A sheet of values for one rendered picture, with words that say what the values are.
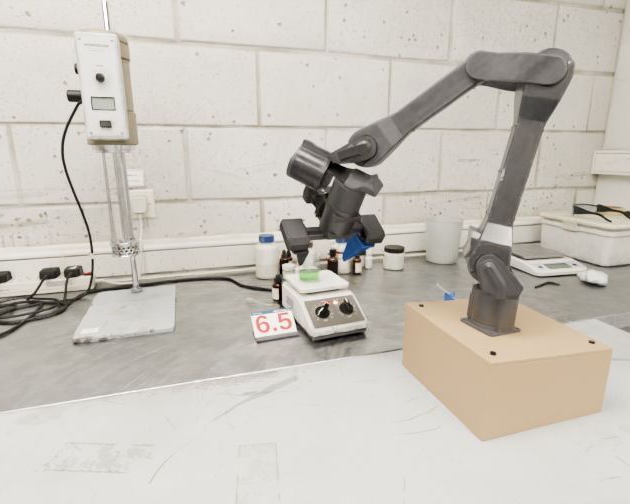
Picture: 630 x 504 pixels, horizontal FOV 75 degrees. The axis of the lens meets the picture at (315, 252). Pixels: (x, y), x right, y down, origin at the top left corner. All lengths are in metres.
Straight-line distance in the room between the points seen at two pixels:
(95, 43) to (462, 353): 0.86
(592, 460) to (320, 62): 1.21
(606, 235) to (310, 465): 1.31
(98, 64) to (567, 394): 0.99
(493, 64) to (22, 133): 1.17
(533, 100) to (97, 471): 0.72
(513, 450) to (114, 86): 0.93
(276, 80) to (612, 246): 1.21
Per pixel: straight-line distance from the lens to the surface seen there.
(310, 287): 0.91
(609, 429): 0.76
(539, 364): 0.65
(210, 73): 1.36
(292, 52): 1.42
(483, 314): 0.68
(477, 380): 0.62
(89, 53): 0.99
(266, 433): 0.63
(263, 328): 0.89
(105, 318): 1.06
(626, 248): 1.72
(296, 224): 0.70
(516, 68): 0.63
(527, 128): 0.65
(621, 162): 2.04
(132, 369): 0.83
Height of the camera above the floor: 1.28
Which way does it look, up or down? 14 degrees down
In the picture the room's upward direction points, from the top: straight up
